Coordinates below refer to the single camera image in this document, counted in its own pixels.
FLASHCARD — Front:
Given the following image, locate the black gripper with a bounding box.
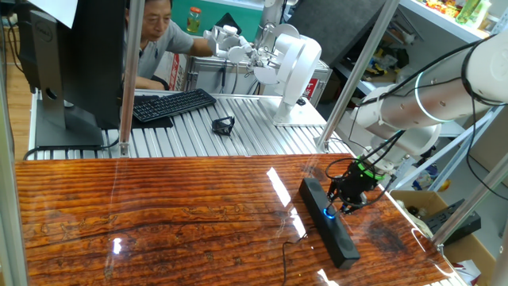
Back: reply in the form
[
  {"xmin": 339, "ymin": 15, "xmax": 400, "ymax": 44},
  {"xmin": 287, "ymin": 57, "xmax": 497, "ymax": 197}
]
[{"xmin": 325, "ymin": 161, "xmax": 381, "ymax": 216}]

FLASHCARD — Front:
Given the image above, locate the black speaker bar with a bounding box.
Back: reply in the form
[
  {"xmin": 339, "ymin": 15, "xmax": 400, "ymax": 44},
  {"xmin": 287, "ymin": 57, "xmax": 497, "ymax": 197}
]
[{"xmin": 298, "ymin": 176, "xmax": 361, "ymax": 270}]

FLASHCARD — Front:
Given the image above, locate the silver haptic device plate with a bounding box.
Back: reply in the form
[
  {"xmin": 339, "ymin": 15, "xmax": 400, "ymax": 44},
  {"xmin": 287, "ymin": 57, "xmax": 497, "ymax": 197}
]
[{"xmin": 257, "ymin": 96, "xmax": 327, "ymax": 128}]

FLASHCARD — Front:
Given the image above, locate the black power strip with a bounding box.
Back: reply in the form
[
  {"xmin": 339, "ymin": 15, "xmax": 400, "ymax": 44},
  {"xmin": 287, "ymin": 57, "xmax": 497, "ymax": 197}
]
[{"xmin": 422, "ymin": 198, "xmax": 483, "ymax": 245}]

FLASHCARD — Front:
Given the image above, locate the white haptic control device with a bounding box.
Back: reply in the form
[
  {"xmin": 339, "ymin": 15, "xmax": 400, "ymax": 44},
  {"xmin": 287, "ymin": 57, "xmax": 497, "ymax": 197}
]
[{"xmin": 202, "ymin": 21, "xmax": 323, "ymax": 125}]

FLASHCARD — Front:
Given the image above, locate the brown cardboard box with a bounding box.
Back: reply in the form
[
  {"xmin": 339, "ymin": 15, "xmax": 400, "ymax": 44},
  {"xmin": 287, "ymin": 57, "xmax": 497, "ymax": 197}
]
[{"xmin": 391, "ymin": 189, "xmax": 497, "ymax": 286}]

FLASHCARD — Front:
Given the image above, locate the small black phone stand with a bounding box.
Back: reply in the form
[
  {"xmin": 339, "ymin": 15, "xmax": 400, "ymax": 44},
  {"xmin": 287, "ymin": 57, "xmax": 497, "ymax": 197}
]
[{"xmin": 211, "ymin": 115, "xmax": 236, "ymax": 137}]

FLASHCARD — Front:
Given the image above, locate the dark gray foam panel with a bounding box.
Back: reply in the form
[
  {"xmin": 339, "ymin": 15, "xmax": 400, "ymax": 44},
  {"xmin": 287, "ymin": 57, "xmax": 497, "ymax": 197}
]
[{"xmin": 286, "ymin": 0, "xmax": 388, "ymax": 69}]

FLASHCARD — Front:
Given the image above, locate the aluminium equipment case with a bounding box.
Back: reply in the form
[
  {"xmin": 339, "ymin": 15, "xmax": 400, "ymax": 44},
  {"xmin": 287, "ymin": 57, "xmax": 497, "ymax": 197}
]
[{"xmin": 184, "ymin": 50, "xmax": 333, "ymax": 109}]

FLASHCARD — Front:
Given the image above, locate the glossy wood grain mat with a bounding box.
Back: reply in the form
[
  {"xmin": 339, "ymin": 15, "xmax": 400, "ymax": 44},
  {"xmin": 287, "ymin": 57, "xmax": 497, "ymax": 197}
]
[{"xmin": 14, "ymin": 153, "xmax": 457, "ymax": 286}]

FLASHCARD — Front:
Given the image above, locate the black keyboard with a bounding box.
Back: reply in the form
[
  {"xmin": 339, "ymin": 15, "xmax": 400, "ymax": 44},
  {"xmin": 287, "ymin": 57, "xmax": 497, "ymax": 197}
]
[{"xmin": 132, "ymin": 87, "xmax": 217, "ymax": 123}]

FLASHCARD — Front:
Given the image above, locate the white metal shelf rack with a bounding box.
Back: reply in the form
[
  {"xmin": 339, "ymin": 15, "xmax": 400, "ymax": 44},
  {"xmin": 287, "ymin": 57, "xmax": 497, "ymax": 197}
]
[{"xmin": 333, "ymin": 0, "xmax": 508, "ymax": 191}]

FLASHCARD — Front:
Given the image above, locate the black desk pad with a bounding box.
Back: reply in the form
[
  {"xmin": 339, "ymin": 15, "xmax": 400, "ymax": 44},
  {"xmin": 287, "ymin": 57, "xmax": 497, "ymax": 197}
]
[{"xmin": 130, "ymin": 94, "xmax": 175, "ymax": 130}]

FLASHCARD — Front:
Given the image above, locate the white carton with red print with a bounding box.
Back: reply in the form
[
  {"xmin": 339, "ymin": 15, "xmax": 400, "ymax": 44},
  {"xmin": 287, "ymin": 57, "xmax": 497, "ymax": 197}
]
[{"xmin": 154, "ymin": 51, "xmax": 187, "ymax": 91}]

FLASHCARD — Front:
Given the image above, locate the glass jar with orange lid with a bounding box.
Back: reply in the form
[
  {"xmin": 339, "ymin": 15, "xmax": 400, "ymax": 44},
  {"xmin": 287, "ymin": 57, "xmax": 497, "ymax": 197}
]
[{"xmin": 186, "ymin": 6, "xmax": 202, "ymax": 34}]

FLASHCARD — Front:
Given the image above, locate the man in gray shirt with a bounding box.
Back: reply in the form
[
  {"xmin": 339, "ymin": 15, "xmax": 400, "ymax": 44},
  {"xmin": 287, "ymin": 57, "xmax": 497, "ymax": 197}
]
[{"xmin": 125, "ymin": 0, "xmax": 215, "ymax": 91}]

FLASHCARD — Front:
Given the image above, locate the black Dell monitor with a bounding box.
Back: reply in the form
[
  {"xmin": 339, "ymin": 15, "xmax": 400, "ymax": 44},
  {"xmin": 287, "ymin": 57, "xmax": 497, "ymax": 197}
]
[{"xmin": 14, "ymin": 0, "xmax": 134, "ymax": 149}]

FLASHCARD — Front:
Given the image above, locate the white paper sheet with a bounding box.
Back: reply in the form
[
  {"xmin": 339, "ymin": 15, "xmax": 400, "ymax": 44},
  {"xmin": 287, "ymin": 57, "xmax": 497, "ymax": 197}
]
[{"xmin": 26, "ymin": 0, "xmax": 79, "ymax": 29}]

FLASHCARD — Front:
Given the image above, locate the green flange ring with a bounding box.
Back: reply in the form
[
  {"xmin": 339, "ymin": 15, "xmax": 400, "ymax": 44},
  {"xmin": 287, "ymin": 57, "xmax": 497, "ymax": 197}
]
[{"xmin": 354, "ymin": 155, "xmax": 386, "ymax": 182}]

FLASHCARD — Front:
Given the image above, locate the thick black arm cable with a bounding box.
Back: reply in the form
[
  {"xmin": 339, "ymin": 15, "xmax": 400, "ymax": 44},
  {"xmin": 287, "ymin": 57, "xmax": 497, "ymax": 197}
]
[{"xmin": 324, "ymin": 129, "xmax": 406, "ymax": 210}]

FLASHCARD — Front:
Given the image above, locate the thin black speaker cable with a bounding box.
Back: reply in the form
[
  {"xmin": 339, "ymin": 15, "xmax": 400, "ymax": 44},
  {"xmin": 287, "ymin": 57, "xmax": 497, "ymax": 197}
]
[{"xmin": 280, "ymin": 230, "xmax": 309, "ymax": 286}]

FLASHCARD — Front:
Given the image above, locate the aluminium frame post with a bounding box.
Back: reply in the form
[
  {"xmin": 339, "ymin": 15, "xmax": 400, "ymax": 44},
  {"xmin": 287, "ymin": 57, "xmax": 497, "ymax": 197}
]
[
  {"xmin": 430, "ymin": 153, "xmax": 508, "ymax": 248},
  {"xmin": 0, "ymin": 47, "xmax": 29, "ymax": 286},
  {"xmin": 315, "ymin": 0, "xmax": 401, "ymax": 154},
  {"xmin": 117, "ymin": 0, "xmax": 146, "ymax": 157}
]

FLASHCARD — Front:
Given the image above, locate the black monitor power cable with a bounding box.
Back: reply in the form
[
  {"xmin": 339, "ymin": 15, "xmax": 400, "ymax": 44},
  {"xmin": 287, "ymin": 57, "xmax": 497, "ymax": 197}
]
[{"xmin": 22, "ymin": 134, "xmax": 121, "ymax": 161}]

